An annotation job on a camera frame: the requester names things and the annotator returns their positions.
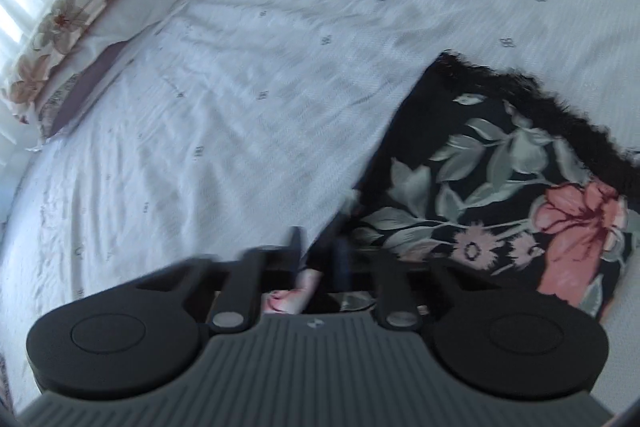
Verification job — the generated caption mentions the floral print pillow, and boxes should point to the floral print pillow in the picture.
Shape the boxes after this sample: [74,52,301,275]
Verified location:
[0,0,196,125]

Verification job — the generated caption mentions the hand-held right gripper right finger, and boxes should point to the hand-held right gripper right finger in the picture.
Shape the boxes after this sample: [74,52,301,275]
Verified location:
[332,232,486,329]

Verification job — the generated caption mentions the white and lilac pillow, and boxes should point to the white and lilac pillow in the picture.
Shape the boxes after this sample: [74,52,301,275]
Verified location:
[37,0,236,144]

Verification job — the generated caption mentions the black floral pants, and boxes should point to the black floral pants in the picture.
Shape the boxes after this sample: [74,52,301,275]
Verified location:
[265,51,640,324]

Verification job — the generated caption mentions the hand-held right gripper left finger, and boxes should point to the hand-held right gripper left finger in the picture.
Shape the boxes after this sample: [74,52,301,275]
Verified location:
[132,227,308,335]

